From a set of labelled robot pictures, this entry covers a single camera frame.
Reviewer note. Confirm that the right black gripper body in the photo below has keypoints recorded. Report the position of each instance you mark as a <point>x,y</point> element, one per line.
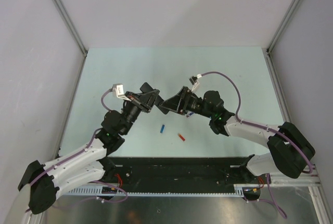
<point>193,104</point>

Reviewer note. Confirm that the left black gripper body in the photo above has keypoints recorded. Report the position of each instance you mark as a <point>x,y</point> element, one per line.
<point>133,108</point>

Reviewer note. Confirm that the black remote control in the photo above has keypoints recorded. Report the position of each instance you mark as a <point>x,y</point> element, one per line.
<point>145,88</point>

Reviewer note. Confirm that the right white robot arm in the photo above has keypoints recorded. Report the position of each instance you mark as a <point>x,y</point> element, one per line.
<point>289,152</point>

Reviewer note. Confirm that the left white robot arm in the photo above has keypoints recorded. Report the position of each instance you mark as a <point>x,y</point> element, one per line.
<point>49,181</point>

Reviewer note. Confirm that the red orange AAA battery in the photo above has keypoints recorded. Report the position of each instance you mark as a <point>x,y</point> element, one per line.
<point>181,137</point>

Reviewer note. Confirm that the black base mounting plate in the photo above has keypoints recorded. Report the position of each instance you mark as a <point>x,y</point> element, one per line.
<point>152,175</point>

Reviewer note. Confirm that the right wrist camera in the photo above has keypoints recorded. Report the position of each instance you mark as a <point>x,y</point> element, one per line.
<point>194,81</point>

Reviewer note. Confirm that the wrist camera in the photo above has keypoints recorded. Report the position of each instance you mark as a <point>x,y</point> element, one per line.
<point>194,81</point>
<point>118,91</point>

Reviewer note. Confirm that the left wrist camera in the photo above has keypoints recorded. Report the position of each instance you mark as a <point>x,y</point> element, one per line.
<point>118,91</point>

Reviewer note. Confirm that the left aluminium frame post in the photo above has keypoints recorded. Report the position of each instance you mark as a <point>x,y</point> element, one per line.
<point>70,26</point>

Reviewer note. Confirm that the aluminium frame post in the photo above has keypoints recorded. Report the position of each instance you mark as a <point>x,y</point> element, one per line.
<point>287,18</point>
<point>70,26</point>

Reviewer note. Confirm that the right aluminium frame post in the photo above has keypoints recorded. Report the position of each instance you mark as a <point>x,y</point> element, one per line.
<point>287,18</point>

